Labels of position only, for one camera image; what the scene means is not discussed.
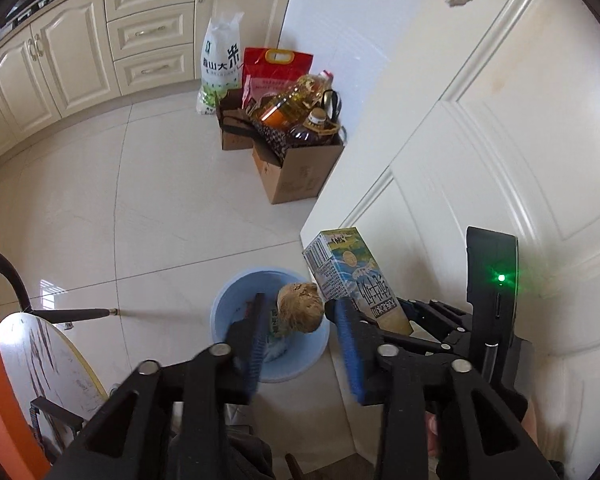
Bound dark cloth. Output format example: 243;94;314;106
225;425;276;480

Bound cream lower kitchen cabinets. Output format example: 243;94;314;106
0;0;301;161

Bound small cardboard box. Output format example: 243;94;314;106
216;89;261;152

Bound brown paper ball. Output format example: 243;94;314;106
276;282;326;335

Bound black looped object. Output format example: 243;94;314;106
320;89;343;123

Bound printed drink carton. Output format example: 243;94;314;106
302;227;415;336

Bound blue plastic bin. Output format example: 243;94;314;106
210;268;330;383

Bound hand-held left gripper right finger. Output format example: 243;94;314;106
327;299;551;480

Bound black gas stove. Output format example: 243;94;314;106
10;0;81;28

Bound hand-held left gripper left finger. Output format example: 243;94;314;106
55;292;270;480

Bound large cardboard box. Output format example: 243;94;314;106
252;132;345;206

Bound round white board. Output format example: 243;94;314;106
0;311;108;441

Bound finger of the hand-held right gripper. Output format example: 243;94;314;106
397;297;473;329

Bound white panelled door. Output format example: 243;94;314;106
300;0;600;480

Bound large cooking oil bottle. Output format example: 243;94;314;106
254;71;335;128

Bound dark cooking oil bottle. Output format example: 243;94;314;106
287;108;342;148

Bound red rice bag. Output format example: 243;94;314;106
241;47;314;111

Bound dark patterned bag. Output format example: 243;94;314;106
257;122;293;167

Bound white rice bag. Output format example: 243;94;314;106
196;11;244;116

